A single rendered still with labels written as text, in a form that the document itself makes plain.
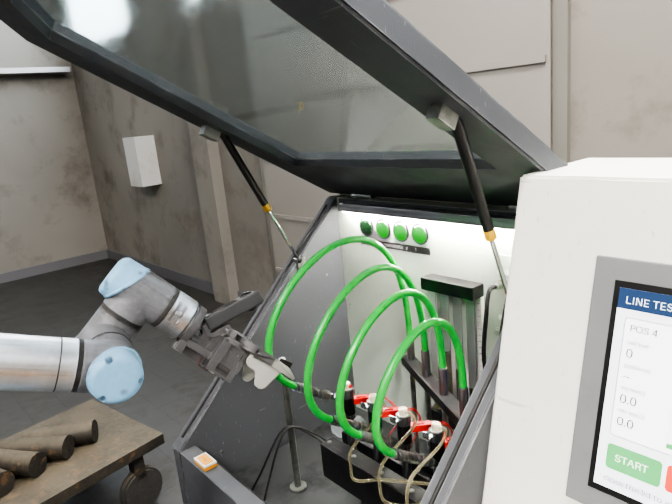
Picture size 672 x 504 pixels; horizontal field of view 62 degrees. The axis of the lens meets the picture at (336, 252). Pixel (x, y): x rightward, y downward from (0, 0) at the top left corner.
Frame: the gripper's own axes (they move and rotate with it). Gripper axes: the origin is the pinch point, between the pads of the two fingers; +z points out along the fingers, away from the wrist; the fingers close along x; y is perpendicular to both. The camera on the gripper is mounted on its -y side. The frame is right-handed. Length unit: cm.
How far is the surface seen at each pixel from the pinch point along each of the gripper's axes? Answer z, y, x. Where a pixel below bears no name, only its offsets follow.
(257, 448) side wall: 21.5, 17.1, -40.0
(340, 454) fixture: 23.7, 7.7, -6.8
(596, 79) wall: 84, -183, -67
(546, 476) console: 29.6, -5.0, 37.4
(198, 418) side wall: 2.0, 17.5, -34.4
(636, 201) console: 10, -39, 51
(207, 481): 7.2, 26.5, -21.6
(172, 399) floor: 56, 33, -271
